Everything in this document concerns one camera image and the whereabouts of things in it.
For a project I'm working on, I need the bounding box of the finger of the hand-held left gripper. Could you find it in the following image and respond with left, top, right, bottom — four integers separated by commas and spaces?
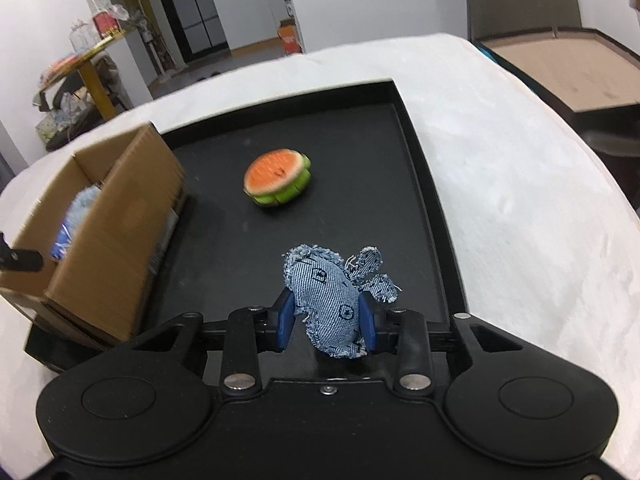
0, 231, 44, 273

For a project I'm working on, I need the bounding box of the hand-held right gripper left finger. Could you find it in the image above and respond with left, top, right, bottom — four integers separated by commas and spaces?
107, 290, 296, 395

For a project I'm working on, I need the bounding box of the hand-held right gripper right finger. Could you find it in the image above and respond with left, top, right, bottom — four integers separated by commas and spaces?
358, 292, 523, 395

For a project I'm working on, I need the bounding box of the denim fabric toy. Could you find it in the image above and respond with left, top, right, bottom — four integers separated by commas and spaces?
282, 244, 399, 360

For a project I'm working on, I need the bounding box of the grey plush mouse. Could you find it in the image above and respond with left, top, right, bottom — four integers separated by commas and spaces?
65, 184, 103, 233

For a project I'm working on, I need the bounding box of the brown cardboard box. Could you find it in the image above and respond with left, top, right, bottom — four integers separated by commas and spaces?
0, 121, 188, 353

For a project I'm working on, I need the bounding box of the watermelon slice toy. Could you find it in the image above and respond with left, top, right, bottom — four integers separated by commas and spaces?
243, 148, 312, 208

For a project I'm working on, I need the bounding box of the black tray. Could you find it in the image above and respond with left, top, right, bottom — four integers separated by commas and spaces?
24, 78, 471, 373

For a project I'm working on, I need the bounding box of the round yellow-legged table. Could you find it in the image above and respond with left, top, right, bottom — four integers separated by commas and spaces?
37, 27, 138, 121

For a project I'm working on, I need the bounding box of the colourful round item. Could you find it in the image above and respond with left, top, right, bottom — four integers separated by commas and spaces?
41, 55, 81, 86

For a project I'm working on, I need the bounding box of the glass jar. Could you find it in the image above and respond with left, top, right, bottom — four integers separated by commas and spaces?
69, 20, 96, 53

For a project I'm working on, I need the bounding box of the red box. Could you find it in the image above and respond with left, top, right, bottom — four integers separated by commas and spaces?
91, 10, 118, 36

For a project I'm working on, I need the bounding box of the orange box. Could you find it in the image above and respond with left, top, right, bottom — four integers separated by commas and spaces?
278, 19, 303, 55

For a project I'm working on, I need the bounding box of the black framed glass door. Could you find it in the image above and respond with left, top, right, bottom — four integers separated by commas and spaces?
147, 0, 226, 56

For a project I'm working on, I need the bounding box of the white cabinet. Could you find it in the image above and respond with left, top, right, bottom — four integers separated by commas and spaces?
210, 0, 293, 52

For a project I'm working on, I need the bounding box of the flat brown framed box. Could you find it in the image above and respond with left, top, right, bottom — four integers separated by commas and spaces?
470, 25, 640, 116

